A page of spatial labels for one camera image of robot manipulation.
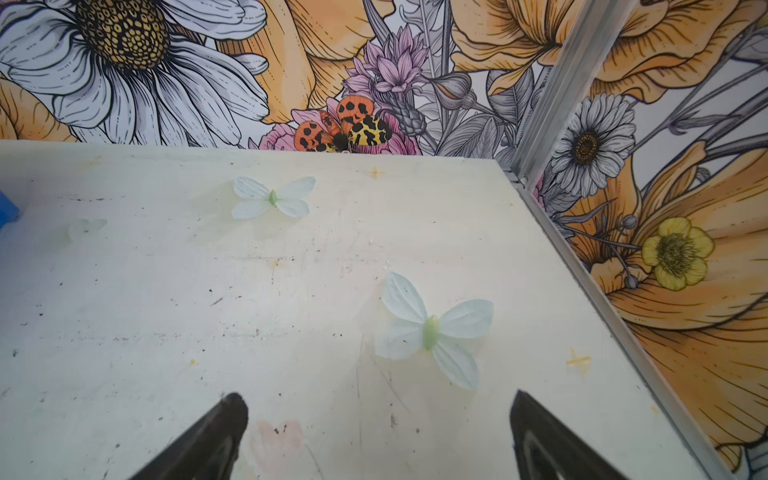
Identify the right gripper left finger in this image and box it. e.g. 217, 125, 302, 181
131, 393, 248, 480

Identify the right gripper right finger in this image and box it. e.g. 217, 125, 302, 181
509, 390, 627, 480

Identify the blue plastic bin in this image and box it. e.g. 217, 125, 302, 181
0, 192, 21, 228

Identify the right aluminium corner post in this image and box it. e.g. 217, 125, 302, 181
508, 1, 638, 189

